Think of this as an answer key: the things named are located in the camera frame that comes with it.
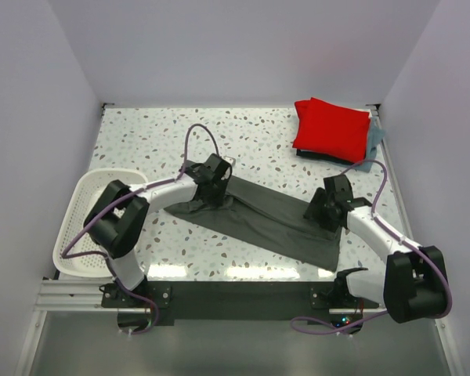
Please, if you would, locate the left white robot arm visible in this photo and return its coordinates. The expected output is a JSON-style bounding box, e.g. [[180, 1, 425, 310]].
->
[[84, 154, 233, 307]]

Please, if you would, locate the folded black t shirt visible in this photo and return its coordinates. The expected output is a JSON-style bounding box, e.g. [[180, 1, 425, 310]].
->
[[296, 149, 354, 167]]

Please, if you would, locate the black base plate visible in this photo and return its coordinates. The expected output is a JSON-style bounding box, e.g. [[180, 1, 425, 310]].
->
[[100, 280, 379, 328]]

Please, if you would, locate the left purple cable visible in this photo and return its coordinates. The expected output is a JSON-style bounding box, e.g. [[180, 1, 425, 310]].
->
[[60, 124, 222, 336]]

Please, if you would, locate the grey t shirt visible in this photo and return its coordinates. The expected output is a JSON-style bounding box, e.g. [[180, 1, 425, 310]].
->
[[165, 176, 342, 272]]

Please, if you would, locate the folded light blue t shirt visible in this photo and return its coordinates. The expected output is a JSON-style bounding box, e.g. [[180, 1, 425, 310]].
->
[[354, 120, 385, 172]]

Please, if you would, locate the white plastic basket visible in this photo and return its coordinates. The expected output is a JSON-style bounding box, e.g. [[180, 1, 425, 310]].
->
[[52, 168, 150, 280]]

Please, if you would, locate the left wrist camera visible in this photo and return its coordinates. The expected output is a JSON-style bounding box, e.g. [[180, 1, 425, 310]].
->
[[223, 156, 236, 165]]

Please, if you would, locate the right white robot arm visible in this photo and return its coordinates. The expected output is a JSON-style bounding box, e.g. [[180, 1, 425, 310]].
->
[[305, 175, 452, 324]]

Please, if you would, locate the aluminium frame rail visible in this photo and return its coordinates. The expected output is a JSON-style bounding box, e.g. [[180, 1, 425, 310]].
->
[[366, 102, 439, 287]]

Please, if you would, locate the folded red t shirt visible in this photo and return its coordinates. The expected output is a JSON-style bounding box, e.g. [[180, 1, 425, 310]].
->
[[292, 98, 371, 163]]

